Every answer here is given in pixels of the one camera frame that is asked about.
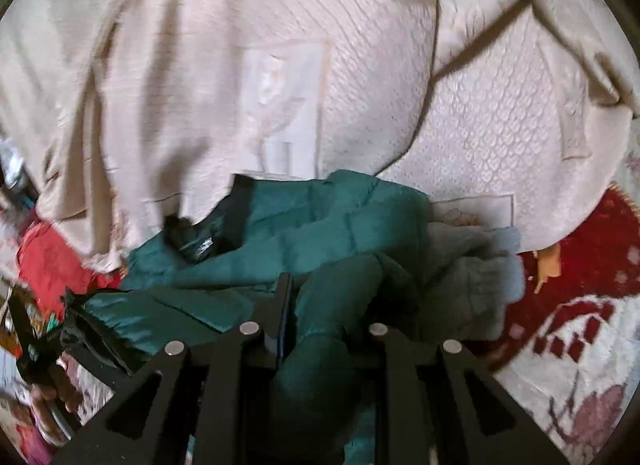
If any beige embroidered quilt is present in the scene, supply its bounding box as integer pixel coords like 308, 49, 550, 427
0, 0, 640, 273

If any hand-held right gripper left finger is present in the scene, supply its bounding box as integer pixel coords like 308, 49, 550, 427
54, 273, 294, 465

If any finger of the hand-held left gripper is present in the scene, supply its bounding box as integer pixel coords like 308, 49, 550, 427
59, 337, 135, 377

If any green puffer jacket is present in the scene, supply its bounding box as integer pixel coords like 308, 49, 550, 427
60, 170, 436, 465

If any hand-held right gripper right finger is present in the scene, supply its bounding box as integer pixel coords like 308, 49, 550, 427
369, 323, 568, 465

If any person's left hand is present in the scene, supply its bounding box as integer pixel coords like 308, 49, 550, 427
29, 356, 83, 446

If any floral printed blanket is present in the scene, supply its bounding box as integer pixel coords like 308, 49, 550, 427
0, 145, 640, 465

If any red heart-shaped ruffled pillow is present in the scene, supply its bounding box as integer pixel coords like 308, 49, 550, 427
17, 222, 123, 308

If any grey knit glove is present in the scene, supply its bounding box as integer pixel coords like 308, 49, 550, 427
420, 222, 527, 346

